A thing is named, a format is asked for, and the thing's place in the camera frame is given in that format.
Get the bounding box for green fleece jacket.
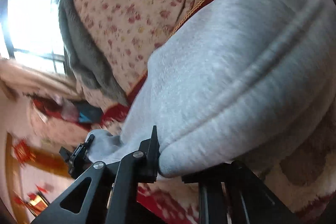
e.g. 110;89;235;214
58;0;128;106

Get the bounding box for beige curtain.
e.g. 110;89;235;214
1;59;84;101

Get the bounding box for dark teal bag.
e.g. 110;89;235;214
75;101;104;123

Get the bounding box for red floral plush blanket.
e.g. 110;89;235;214
99;0;336;224

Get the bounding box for light grey sweatpants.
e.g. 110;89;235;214
88;0;335;177

